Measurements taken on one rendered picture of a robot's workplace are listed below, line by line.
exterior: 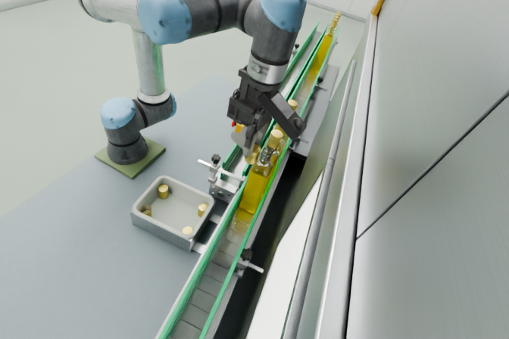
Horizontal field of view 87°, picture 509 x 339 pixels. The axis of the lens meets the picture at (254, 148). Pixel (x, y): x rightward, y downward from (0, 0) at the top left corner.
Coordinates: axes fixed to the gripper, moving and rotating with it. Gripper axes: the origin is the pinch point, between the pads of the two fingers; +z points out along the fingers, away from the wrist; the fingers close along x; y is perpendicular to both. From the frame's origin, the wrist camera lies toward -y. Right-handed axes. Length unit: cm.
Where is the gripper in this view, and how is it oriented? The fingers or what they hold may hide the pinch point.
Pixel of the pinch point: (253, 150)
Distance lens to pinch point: 66.4
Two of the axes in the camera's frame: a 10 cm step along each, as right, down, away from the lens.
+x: -5.2, 5.3, -6.7
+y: -8.3, -5.0, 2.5
